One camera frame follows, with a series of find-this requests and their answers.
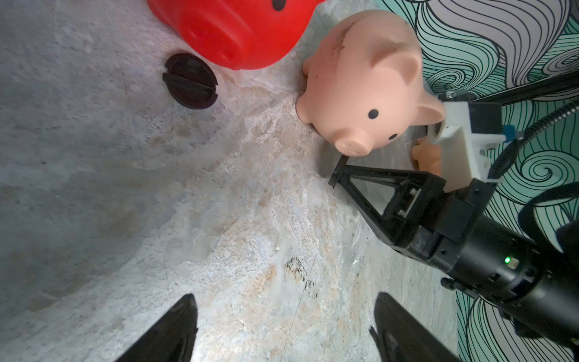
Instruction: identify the pink piggy bank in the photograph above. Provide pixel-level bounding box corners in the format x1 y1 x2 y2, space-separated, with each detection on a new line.
411 137 442 176
296 10 445 157

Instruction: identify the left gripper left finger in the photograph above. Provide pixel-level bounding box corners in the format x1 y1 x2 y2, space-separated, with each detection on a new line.
117 294 198 362

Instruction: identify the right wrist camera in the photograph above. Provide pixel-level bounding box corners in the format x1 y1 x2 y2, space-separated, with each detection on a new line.
427 101 523 192

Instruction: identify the red piggy bank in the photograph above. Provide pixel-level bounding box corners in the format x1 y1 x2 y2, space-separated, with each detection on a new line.
147 0 322 70

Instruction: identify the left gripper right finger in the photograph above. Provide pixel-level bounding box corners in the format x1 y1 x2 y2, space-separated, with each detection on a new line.
369 292 458 361

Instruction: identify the black piggy bank plug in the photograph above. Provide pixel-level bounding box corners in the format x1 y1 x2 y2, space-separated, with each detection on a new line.
162 52 218 110

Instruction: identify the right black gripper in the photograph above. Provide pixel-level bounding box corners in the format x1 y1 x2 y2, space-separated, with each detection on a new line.
329 155 578 346

